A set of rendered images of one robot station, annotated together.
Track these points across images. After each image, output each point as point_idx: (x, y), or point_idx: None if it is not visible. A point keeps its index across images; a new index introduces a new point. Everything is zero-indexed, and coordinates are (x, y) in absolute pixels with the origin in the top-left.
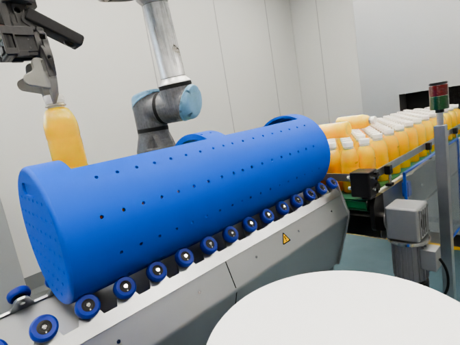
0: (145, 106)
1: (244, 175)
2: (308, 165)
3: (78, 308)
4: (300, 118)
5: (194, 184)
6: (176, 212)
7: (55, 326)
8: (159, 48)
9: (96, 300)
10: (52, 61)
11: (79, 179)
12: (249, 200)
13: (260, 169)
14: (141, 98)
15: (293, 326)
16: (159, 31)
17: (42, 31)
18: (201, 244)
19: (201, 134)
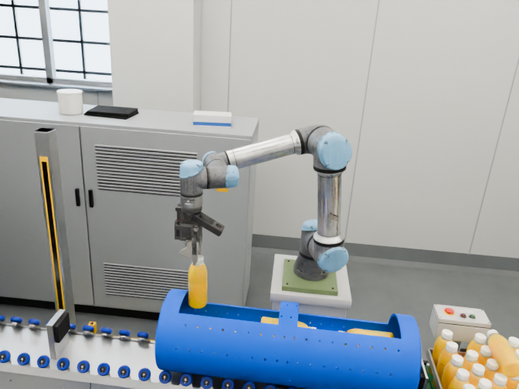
0: (305, 238)
1: (286, 366)
2: (373, 386)
3: (160, 375)
4: (405, 339)
5: (239, 355)
6: (220, 364)
7: (147, 377)
8: (318, 210)
9: (169, 377)
10: (195, 248)
11: (176, 323)
12: (288, 381)
13: (306, 368)
14: (304, 230)
15: None
16: (320, 199)
17: (195, 230)
18: (243, 384)
19: (282, 316)
